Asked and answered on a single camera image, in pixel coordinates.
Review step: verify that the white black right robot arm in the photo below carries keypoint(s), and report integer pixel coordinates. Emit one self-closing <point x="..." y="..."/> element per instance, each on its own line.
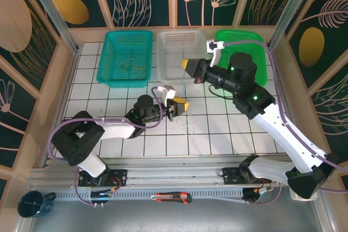
<point x="285" y="134"/>

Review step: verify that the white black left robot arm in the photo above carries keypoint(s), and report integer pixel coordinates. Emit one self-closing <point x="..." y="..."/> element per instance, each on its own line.
<point x="92" y="165"/>

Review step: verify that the green perforated plastic basket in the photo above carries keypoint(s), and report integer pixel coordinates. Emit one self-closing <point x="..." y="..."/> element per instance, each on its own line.
<point x="258" y="52"/>

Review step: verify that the white perforated plastic basket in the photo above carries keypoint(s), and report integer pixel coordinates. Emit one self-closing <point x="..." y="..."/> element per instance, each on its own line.
<point x="163" y="52"/>

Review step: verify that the teal perforated plastic basket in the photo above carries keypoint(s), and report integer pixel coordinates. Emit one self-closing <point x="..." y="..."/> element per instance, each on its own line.
<point x="127" y="33"/>

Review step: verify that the orange black utility knife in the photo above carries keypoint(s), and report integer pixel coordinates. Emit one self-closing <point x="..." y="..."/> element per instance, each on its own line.
<point x="171" y="197"/>

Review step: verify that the small controller board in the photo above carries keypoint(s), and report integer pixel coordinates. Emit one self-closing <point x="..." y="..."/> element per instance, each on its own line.
<point x="102" y="194"/>
<point x="255" y="191"/>

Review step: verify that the white square clock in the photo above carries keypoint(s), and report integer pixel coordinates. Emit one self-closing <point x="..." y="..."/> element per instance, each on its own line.
<point x="293" y="195"/>

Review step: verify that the dark blue mug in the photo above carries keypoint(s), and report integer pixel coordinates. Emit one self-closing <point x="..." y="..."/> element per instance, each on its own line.
<point x="30" y="204"/>

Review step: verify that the grey table side rail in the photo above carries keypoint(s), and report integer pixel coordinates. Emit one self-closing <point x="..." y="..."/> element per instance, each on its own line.
<point x="65" y="93"/>
<point x="283" y="80"/>

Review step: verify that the aluminium mounting rail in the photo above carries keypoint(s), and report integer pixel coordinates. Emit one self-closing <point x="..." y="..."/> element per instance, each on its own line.
<point x="176" y="173"/>

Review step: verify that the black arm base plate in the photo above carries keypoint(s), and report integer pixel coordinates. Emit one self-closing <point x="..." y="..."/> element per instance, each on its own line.
<point x="231" y="179"/>
<point x="121" y="175"/>

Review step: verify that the aluminium frame post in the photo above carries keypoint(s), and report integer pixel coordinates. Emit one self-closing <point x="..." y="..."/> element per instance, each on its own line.
<point x="51" y="12"/>
<point x="291" y="12"/>

